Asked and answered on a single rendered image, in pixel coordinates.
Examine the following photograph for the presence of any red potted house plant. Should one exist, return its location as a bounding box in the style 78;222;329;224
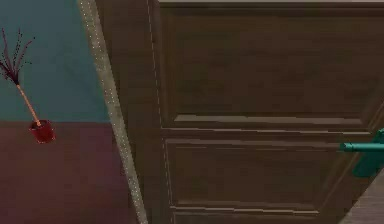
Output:
0;27;57;145

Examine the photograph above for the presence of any teal door handle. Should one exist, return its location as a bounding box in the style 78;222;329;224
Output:
339;128;384;179

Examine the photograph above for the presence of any brown wooden room door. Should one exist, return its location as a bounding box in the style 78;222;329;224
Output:
95;0;384;224

